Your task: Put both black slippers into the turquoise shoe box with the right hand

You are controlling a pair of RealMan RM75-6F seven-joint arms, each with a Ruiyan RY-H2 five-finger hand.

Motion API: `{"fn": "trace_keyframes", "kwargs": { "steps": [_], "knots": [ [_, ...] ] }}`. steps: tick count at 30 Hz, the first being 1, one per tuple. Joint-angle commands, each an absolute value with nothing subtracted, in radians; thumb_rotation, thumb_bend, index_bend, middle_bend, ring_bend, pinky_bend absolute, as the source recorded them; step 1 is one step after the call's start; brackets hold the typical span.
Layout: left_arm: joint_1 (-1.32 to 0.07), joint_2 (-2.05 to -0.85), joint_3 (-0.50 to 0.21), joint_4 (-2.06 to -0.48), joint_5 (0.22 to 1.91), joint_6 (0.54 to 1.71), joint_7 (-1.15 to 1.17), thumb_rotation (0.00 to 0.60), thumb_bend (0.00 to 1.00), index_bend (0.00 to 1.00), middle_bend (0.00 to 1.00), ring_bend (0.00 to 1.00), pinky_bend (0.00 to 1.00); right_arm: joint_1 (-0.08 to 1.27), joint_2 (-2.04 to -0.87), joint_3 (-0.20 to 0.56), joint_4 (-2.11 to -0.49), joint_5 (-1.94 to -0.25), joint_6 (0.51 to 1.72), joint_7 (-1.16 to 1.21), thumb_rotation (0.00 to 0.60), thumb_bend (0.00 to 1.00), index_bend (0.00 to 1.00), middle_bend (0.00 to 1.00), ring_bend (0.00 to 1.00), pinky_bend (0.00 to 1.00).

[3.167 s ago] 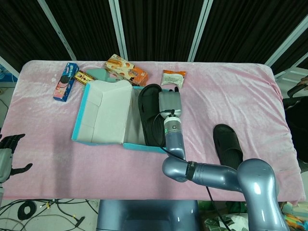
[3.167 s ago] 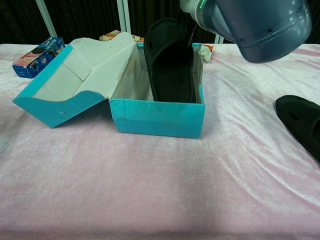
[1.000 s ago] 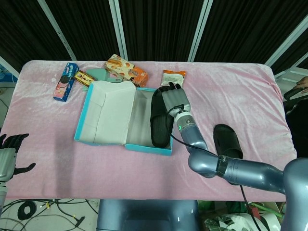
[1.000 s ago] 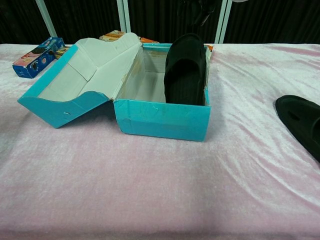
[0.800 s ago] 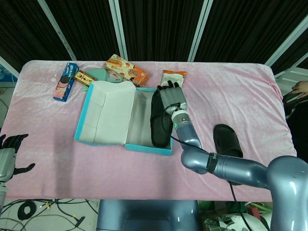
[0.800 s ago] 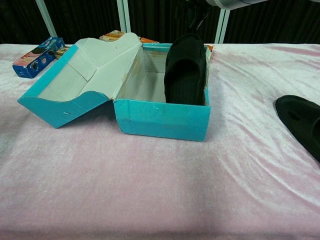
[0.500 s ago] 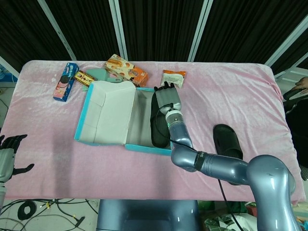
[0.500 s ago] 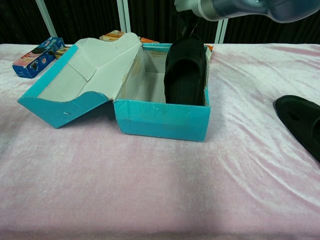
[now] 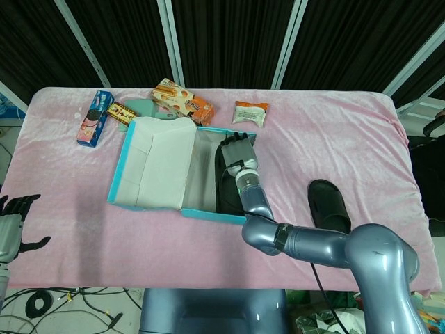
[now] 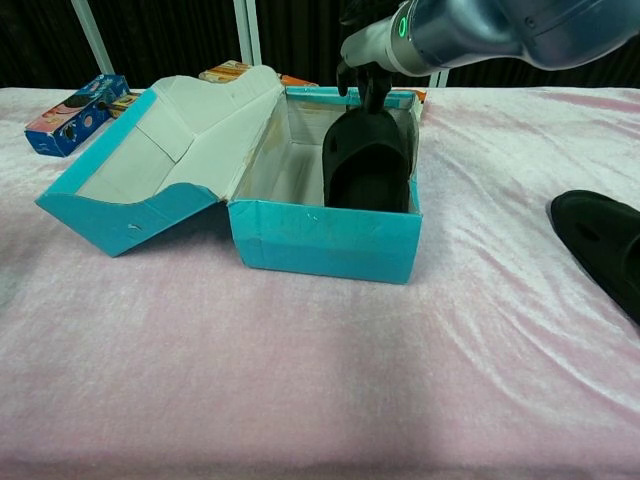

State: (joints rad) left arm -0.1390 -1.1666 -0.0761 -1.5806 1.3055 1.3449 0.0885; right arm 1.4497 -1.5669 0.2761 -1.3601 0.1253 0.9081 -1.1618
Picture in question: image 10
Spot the small red yellow box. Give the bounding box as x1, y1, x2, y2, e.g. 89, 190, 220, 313
107, 91, 146, 119

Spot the orange biscuit box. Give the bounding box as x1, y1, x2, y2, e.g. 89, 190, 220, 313
198, 59, 319, 87

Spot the turquoise cardboard shoe box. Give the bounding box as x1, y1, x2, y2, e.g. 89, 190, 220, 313
34, 64, 426, 285

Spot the pink velvet table cloth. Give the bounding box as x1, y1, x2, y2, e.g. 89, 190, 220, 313
0, 85, 640, 480

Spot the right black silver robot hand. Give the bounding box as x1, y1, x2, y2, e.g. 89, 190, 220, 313
337, 14, 402, 114

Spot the blue Oreo cookie box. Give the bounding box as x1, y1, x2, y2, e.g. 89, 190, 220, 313
24, 74, 131, 159

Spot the black ribbed partition panel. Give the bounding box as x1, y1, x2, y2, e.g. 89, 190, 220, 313
257, 0, 436, 89
0, 0, 87, 89
94, 0, 242, 92
446, 47, 640, 90

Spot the black slipper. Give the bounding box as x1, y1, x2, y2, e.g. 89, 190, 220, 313
322, 107, 416, 214
550, 189, 640, 326

